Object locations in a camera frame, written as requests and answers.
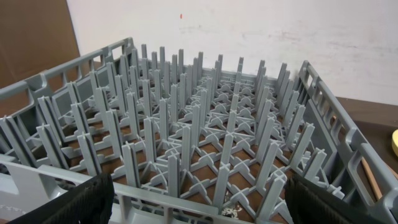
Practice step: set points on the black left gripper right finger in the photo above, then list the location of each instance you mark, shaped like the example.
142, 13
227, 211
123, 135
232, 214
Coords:
309, 203

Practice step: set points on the grey plastic dish rack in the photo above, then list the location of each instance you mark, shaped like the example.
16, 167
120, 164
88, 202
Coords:
183, 143

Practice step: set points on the yellow round plate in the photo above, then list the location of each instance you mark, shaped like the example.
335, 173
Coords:
394, 142

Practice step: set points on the wooden chopstick, lower left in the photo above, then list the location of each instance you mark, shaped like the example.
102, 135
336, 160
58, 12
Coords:
375, 188

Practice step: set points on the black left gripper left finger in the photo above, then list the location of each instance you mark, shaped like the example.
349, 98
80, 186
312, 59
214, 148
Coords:
89, 202

